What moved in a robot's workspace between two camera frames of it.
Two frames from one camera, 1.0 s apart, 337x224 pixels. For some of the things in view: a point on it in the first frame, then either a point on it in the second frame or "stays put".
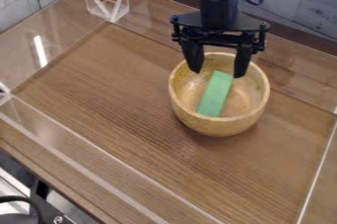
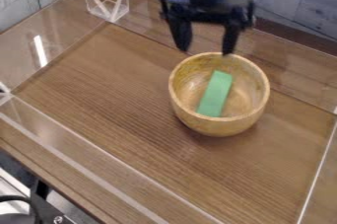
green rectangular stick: x=215 y=98 stays put
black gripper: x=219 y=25 to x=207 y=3
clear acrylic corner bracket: x=107 y=9 stays put
